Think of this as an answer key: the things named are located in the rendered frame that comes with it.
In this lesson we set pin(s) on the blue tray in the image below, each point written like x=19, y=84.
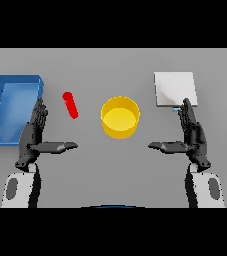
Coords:
x=14, y=110

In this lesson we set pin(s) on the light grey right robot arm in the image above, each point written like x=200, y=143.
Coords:
x=205, y=189

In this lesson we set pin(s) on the yellow bowl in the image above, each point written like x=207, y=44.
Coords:
x=120, y=118

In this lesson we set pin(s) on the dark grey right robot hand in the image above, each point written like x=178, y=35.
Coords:
x=194, y=137

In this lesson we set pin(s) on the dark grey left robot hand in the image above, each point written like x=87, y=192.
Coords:
x=31, y=136

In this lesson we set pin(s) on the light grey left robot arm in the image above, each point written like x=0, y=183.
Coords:
x=20, y=188

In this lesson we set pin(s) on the red beaker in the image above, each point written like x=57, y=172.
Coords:
x=70, y=105

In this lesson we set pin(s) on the pale square measuring scale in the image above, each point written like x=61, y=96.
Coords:
x=175, y=88

